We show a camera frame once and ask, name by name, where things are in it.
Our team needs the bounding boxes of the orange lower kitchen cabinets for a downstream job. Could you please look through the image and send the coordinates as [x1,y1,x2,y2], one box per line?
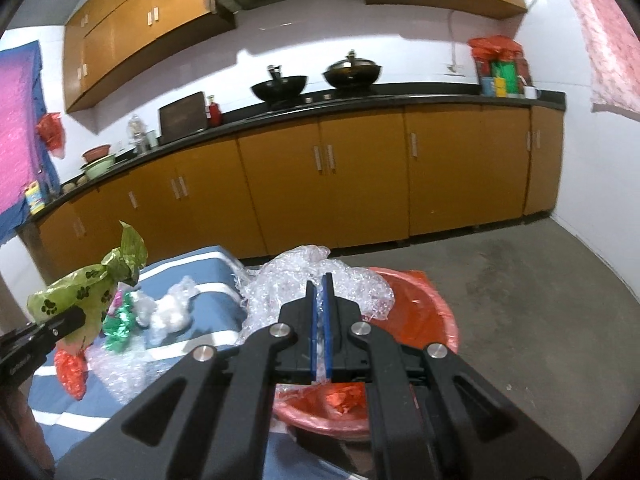
[37,102,563,273]

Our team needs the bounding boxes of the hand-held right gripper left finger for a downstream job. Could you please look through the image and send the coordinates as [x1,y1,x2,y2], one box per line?
[54,281,321,480]

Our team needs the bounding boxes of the dark cutting board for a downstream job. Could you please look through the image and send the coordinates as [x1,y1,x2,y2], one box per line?
[159,91,208,145]

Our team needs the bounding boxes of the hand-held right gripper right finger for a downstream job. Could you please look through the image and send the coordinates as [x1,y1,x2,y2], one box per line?
[322,272,583,480]

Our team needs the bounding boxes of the small bubble wrap piece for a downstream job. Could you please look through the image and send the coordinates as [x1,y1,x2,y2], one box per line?
[85,342,166,406]

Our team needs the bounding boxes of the white cable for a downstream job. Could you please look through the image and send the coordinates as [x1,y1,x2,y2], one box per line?
[447,0,543,68]

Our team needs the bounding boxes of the black wok with handle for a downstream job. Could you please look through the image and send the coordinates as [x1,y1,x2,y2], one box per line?
[250,65,308,106]

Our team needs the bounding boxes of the person's left forearm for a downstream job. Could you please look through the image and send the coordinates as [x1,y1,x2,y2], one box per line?
[0,387,53,476]

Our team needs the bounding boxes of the glass jar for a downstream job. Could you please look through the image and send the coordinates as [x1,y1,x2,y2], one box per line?
[127,114,146,153]

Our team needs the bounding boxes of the hanging red plastic bag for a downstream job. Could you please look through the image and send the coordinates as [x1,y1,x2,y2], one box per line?
[36,112,66,160]

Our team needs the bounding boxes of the yellow bottle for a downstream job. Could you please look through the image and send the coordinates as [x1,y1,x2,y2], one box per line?
[25,182,45,216]

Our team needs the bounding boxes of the black wok with lid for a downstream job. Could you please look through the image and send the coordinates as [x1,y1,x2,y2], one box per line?
[322,50,383,91]

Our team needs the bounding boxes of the green paw print bag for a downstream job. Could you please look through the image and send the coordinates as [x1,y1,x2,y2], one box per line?
[27,220,149,348]

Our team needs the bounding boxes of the black kitchen countertop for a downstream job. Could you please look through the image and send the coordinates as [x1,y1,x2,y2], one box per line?
[15,87,568,231]

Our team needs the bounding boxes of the large bubble wrap sheet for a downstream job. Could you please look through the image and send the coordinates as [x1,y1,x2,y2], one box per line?
[240,245,396,346]

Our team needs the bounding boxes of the pink and blue curtain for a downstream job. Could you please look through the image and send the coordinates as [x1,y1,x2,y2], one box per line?
[0,40,61,246]

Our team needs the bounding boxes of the pink floral cloth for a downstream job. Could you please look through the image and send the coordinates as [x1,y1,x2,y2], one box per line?
[552,0,640,121]

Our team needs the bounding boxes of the crumpled red foil wrapper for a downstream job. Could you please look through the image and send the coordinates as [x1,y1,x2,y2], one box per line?
[325,382,368,416]

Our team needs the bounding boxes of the blue white striped blanket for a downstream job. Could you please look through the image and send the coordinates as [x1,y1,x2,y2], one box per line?
[25,245,281,466]

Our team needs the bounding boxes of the clear plastic bag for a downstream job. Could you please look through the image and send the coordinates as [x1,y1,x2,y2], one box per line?
[135,276,201,346]

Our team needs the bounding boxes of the red plastic basin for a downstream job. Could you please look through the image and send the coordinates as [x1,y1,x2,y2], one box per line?
[272,266,460,433]

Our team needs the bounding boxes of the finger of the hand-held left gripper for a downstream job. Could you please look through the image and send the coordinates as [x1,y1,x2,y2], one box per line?
[27,306,86,348]

